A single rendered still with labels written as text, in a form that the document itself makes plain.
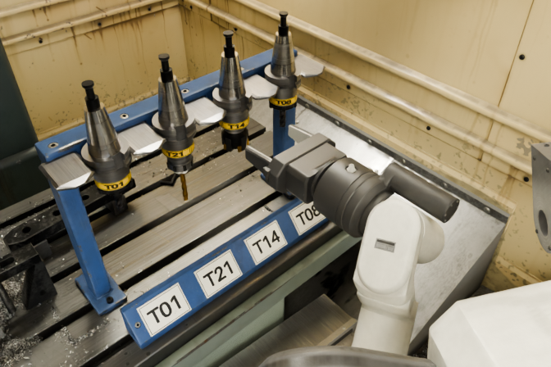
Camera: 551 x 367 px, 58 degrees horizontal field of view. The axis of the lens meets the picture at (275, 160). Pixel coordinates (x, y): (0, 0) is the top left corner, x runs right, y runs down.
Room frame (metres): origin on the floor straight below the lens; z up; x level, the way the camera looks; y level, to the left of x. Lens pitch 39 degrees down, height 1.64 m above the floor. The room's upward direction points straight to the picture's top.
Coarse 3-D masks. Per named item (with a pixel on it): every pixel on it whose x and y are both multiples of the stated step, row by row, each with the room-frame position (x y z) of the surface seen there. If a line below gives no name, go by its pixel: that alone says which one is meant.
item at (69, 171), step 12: (60, 156) 0.54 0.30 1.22; (72, 156) 0.54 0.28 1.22; (48, 168) 0.51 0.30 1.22; (60, 168) 0.51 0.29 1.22; (72, 168) 0.51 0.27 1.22; (84, 168) 0.51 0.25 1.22; (48, 180) 0.49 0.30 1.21; (60, 180) 0.49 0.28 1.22; (72, 180) 0.49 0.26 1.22; (84, 180) 0.49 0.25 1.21
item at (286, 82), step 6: (270, 66) 0.78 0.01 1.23; (270, 72) 0.76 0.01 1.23; (300, 72) 0.76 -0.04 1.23; (270, 78) 0.74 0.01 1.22; (276, 78) 0.74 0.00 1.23; (282, 78) 0.74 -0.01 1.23; (288, 78) 0.74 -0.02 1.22; (294, 78) 0.75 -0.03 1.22; (300, 78) 0.75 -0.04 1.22; (276, 84) 0.74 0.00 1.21; (282, 84) 0.73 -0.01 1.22; (288, 84) 0.74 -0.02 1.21; (294, 84) 0.75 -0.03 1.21; (300, 84) 0.76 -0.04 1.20; (282, 90) 0.73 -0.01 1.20; (288, 90) 0.73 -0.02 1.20
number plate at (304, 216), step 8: (296, 208) 0.70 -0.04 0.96; (304, 208) 0.71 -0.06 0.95; (312, 208) 0.72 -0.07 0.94; (296, 216) 0.69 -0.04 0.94; (304, 216) 0.70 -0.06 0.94; (312, 216) 0.70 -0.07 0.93; (320, 216) 0.71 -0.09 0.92; (296, 224) 0.68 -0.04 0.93; (304, 224) 0.69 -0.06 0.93; (312, 224) 0.69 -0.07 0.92
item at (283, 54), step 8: (280, 40) 0.75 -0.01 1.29; (288, 40) 0.75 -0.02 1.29; (280, 48) 0.75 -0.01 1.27; (288, 48) 0.75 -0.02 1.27; (272, 56) 0.76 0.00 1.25; (280, 56) 0.75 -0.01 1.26; (288, 56) 0.75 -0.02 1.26; (272, 64) 0.75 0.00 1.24; (280, 64) 0.74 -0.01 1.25; (288, 64) 0.75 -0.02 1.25; (272, 72) 0.75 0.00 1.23; (280, 72) 0.74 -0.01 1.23; (288, 72) 0.74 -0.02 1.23
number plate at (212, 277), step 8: (224, 256) 0.58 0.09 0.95; (232, 256) 0.59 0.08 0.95; (208, 264) 0.56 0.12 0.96; (216, 264) 0.57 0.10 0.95; (224, 264) 0.57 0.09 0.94; (232, 264) 0.58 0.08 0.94; (200, 272) 0.55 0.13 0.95; (208, 272) 0.55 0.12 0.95; (216, 272) 0.56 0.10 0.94; (224, 272) 0.56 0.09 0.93; (232, 272) 0.57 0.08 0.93; (240, 272) 0.57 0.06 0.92; (200, 280) 0.54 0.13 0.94; (208, 280) 0.54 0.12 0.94; (216, 280) 0.55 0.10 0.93; (224, 280) 0.55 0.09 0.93; (232, 280) 0.56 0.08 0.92; (208, 288) 0.53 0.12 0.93; (216, 288) 0.54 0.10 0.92; (208, 296) 0.52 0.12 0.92
